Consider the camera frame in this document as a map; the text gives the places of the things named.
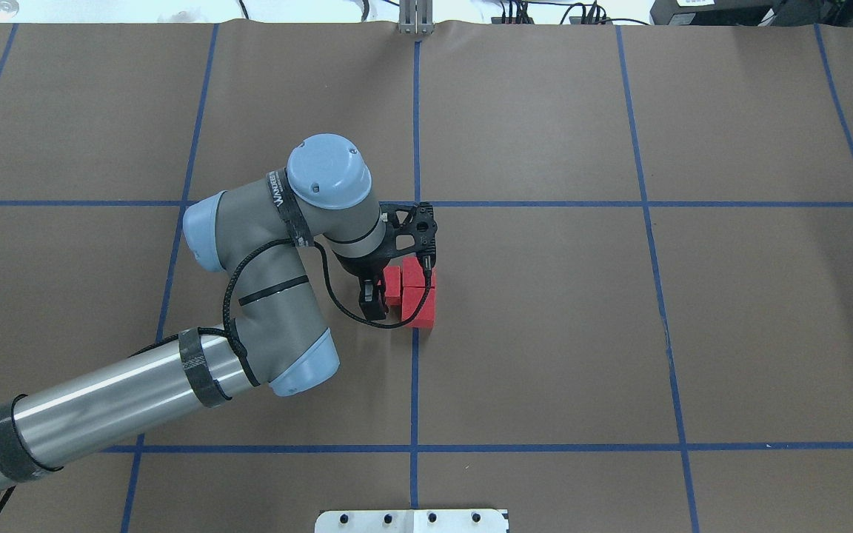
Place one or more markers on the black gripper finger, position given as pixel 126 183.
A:
pixel 372 298

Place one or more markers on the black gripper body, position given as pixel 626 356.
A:
pixel 362 265

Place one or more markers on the red block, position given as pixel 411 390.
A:
pixel 393 286
pixel 418 307
pixel 412 273

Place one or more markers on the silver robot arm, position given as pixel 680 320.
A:
pixel 273 330

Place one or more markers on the brown paper mat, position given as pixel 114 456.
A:
pixel 645 263

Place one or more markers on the black box with label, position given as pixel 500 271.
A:
pixel 709 13

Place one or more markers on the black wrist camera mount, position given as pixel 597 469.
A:
pixel 409 229

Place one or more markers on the white pedestal column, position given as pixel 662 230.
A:
pixel 414 520

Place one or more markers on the aluminium frame post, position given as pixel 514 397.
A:
pixel 415 17

